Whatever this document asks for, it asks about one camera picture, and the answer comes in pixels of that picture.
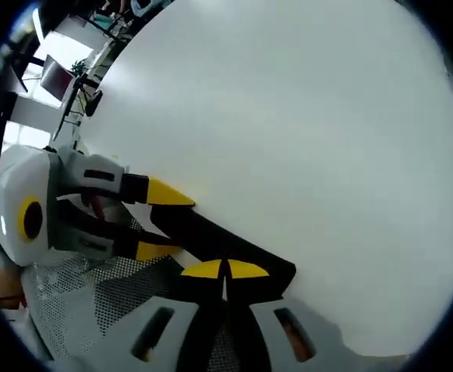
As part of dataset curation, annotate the white mesh fabric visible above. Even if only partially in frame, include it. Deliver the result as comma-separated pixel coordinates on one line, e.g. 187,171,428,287
19,208,239,372

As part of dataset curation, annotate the small black device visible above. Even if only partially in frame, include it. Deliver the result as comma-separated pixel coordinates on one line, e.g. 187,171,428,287
85,89,104,118

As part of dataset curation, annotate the dark red monitor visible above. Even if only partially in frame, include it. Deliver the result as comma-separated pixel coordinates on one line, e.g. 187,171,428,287
40,53,76,104

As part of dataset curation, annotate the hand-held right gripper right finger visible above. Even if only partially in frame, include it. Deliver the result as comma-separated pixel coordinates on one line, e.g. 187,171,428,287
226,258,361,372

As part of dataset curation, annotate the black remote control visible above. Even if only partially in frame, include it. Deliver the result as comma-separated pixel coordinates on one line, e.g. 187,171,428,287
148,204,298,298

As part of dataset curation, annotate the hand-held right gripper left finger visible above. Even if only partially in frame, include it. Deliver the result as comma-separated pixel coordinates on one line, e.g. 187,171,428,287
55,258,226,372

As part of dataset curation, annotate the small green desk plant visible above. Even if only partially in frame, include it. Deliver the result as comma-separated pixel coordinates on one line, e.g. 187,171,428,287
71,57,88,77

